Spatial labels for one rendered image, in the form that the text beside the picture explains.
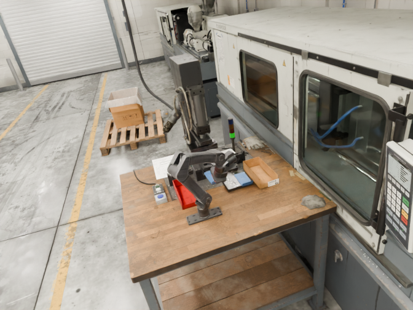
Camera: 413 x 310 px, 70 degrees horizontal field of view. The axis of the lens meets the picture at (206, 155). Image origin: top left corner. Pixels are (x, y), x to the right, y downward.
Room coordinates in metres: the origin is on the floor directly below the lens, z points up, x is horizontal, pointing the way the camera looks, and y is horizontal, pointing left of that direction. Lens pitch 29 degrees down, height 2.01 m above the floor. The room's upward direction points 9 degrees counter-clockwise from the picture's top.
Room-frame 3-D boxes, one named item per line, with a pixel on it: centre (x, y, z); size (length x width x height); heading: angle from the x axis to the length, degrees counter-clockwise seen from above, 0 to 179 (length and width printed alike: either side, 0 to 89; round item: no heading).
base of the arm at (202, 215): (1.30, 0.07, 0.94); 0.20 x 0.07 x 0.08; 103
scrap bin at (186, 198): (1.52, 0.16, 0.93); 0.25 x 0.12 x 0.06; 13
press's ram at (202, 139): (1.79, 0.03, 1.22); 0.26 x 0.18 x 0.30; 13
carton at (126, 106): (5.05, 1.23, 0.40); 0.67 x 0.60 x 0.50; 5
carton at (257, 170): (1.59, -0.32, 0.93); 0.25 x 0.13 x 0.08; 13
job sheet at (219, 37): (3.37, -0.34, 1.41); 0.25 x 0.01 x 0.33; 10
